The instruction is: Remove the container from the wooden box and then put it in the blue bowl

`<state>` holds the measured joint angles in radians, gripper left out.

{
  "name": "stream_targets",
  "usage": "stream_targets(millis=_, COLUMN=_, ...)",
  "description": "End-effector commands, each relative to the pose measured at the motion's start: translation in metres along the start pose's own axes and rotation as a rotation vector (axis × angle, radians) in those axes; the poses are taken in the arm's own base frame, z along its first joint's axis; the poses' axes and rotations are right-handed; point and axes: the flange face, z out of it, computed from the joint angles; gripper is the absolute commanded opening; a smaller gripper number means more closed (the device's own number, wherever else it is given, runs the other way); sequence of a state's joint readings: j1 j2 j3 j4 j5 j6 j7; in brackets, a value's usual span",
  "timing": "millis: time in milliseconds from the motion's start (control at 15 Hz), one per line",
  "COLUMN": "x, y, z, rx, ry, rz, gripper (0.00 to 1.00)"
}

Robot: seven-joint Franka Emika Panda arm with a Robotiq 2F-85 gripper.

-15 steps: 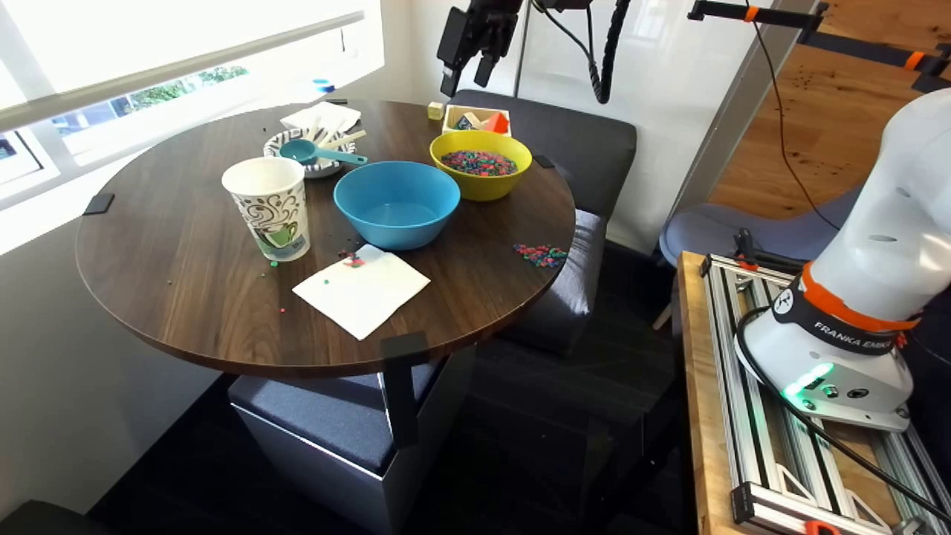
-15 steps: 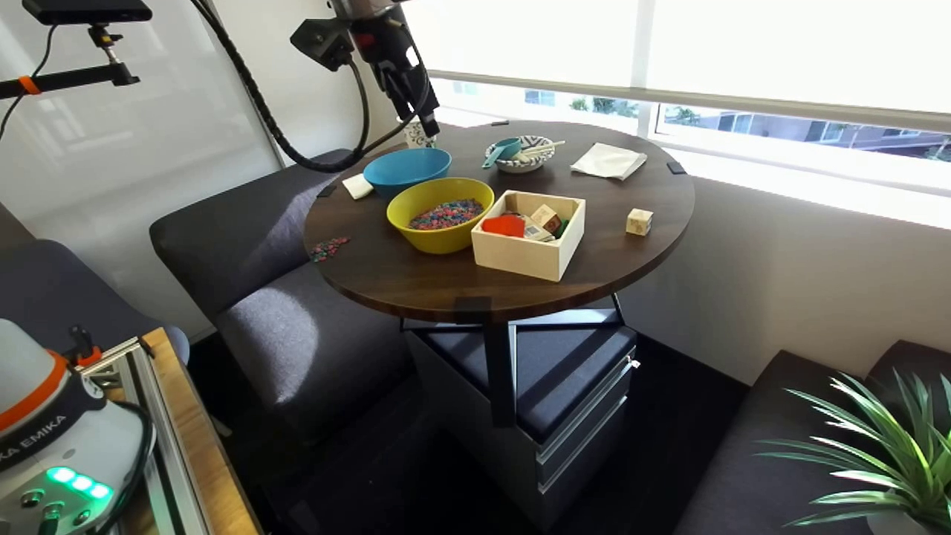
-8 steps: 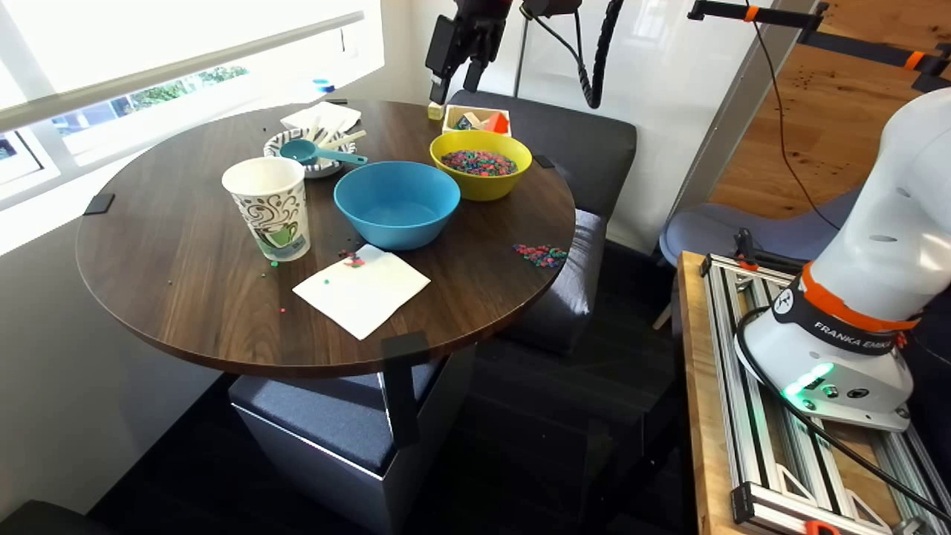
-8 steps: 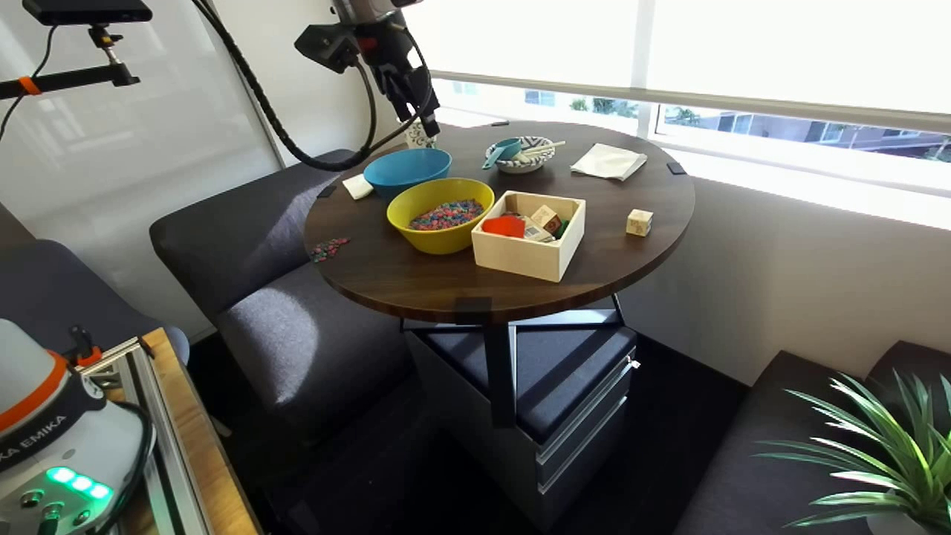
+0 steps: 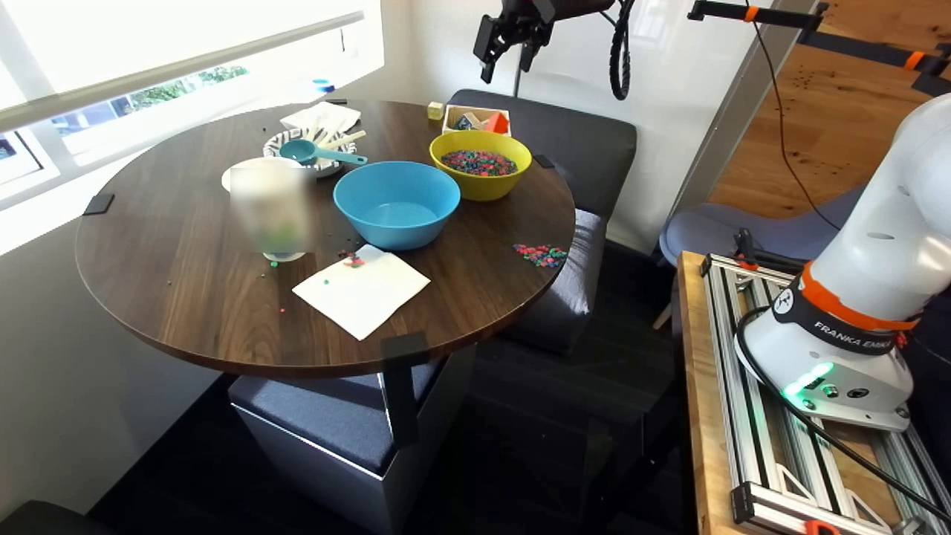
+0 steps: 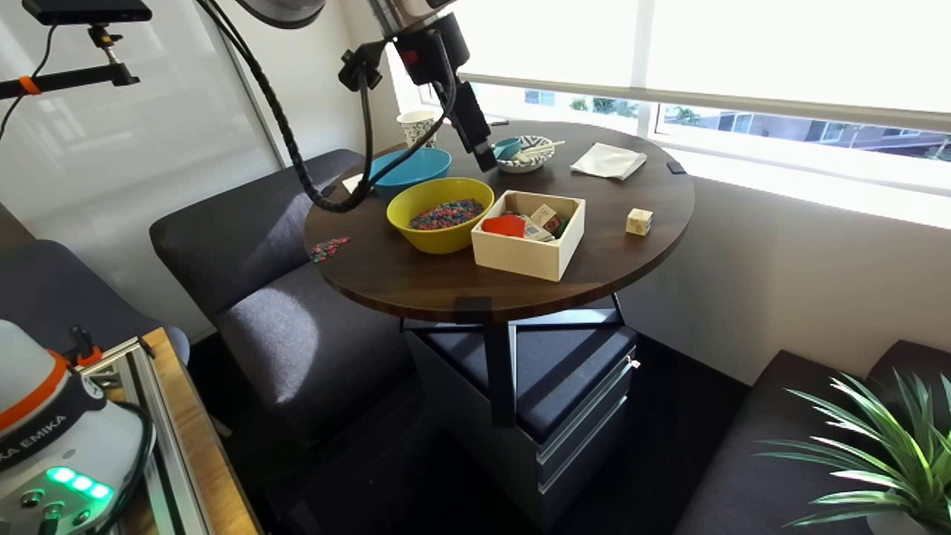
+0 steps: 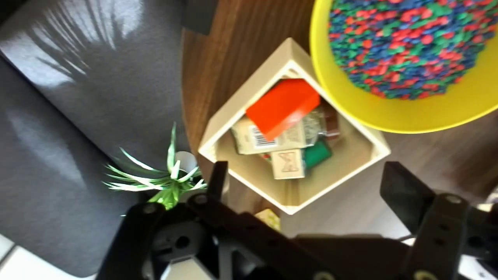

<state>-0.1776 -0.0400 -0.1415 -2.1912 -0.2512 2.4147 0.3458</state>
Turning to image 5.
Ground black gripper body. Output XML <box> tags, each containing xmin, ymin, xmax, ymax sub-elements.
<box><xmin>491</xmin><ymin>0</ymin><xmax>559</xmax><ymax>41</ymax></box>

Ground light wooden box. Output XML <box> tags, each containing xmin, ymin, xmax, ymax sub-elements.
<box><xmin>440</xmin><ymin>102</ymin><xmax>516</xmax><ymax>139</ymax></box>

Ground colourful beads in yellow bowl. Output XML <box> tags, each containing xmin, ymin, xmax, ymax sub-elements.
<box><xmin>440</xmin><ymin>147</ymin><xmax>520</xmax><ymax>179</ymax></box>

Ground yellow bowl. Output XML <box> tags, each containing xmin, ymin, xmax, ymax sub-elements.
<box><xmin>425</xmin><ymin>129</ymin><xmax>534</xmax><ymax>205</ymax></box>

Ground blue bowl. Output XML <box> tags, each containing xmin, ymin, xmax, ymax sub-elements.
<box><xmin>330</xmin><ymin>157</ymin><xmax>462</xmax><ymax>252</ymax></box>

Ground grey sofa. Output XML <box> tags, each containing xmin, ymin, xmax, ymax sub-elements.
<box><xmin>449</xmin><ymin>86</ymin><xmax>641</xmax><ymax>353</ymax></box>

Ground white paper sheets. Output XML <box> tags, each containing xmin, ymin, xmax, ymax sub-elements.
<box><xmin>278</xmin><ymin>98</ymin><xmax>366</xmax><ymax>139</ymax></box>

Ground blue plastic scoop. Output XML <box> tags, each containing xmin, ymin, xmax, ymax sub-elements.
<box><xmin>277</xmin><ymin>136</ymin><xmax>372</xmax><ymax>169</ymax></box>

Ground spilled colourful beads pile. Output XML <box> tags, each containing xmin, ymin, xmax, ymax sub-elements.
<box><xmin>510</xmin><ymin>242</ymin><xmax>569</xmax><ymax>277</ymax></box>

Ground patterned plate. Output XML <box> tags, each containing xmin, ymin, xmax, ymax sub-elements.
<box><xmin>262</xmin><ymin>129</ymin><xmax>344</xmax><ymax>182</ymax></box>

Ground leaning metal pole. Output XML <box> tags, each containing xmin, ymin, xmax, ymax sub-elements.
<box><xmin>672</xmin><ymin>0</ymin><xmax>825</xmax><ymax>218</ymax></box>

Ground white napkin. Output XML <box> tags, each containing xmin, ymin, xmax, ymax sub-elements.
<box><xmin>287</xmin><ymin>243</ymin><xmax>433</xmax><ymax>341</ymax></box>

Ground printed paper cup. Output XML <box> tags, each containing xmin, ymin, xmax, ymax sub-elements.
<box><xmin>220</xmin><ymin>154</ymin><xmax>312</xmax><ymax>268</ymax></box>

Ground blue grey seat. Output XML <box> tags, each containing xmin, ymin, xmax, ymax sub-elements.
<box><xmin>656</xmin><ymin>188</ymin><xmax>864</xmax><ymax>274</ymax></box>

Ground black table leg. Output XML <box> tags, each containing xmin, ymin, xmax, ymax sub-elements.
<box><xmin>381</xmin><ymin>353</ymin><xmax>425</xmax><ymax>448</ymax></box>

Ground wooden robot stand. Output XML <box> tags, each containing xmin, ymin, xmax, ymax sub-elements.
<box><xmin>675</xmin><ymin>248</ymin><xmax>754</xmax><ymax>535</ymax></box>

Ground dark storage ottoman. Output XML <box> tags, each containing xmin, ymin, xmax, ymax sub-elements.
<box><xmin>225</xmin><ymin>353</ymin><xmax>477</xmax><ymax>533</ymax></box>

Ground black tape patch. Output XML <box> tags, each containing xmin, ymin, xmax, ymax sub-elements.
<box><xmin>79</xmin><ymin>191</ymin><xmax>119</xmax><ymax>221</ymax></box>

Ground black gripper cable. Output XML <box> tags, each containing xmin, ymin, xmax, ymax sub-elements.
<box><xmin>607</xmin><ymin>0</ymin><xmax>638</xmax><ymax>105</ymax></box>

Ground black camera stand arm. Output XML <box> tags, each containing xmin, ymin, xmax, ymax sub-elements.
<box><xmin>685</xmin><ymin>0</ymin><xmax>951</xmax><ymax>98</ymax></box>

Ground aluminium frame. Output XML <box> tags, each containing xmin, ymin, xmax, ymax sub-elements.
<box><xmin>703</xmin><ymin>251</ymin><xmax>951</xmax><ymax>535</ymax></box>

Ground black base cable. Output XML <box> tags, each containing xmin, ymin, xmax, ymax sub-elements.
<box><xmin>734</xmin><ymin>303</ymin><xmax>951</xmax><ymax>530</ymax></box>

